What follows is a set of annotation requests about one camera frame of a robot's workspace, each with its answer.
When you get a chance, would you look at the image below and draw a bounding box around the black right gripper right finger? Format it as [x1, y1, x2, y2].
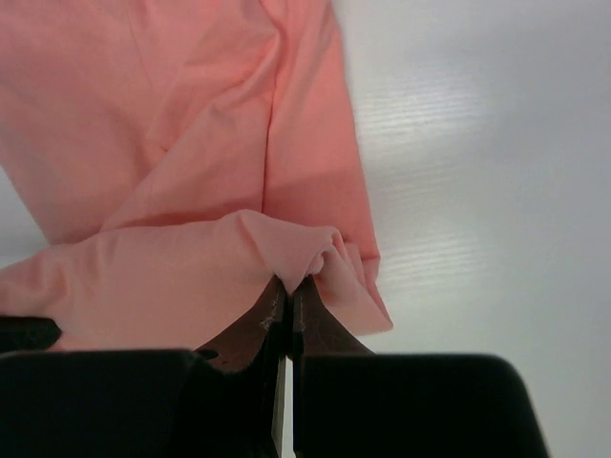
[290, 276, 373, 457]

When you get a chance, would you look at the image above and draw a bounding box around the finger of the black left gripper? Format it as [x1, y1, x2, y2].
[0, 316, 62, 354]

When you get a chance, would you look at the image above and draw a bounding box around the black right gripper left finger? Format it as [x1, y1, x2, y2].
[176, 278, 286, 457]

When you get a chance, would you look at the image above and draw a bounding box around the pink t shirt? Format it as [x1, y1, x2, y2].
[1, 1, 392, 349]

